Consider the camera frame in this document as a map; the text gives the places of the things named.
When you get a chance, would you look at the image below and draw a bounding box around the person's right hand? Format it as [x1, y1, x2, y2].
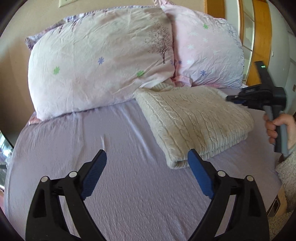
[263, 112, 296, 151]

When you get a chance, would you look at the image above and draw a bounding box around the pink floral pillow right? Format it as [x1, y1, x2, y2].
[154, 1, 244, 89]

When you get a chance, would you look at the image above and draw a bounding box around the frosted glass sliding door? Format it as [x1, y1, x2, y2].
[204, 1, 272, 86]

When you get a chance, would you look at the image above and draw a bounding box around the white floral pillow left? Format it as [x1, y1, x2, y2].
[28, 6, 175, 121]

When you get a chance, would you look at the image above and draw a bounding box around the wall switch plate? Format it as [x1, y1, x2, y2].
[58, 0, 78, 8]

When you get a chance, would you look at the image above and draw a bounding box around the white fleece sleeve forearm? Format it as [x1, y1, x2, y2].
[268, 145, 295, 240]

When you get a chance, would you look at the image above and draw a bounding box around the beige knit sweater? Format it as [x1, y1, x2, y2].
[134, 84, 254, 169]

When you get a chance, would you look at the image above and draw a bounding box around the lilac bed sheet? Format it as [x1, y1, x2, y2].
[4, 86, 284, 241]

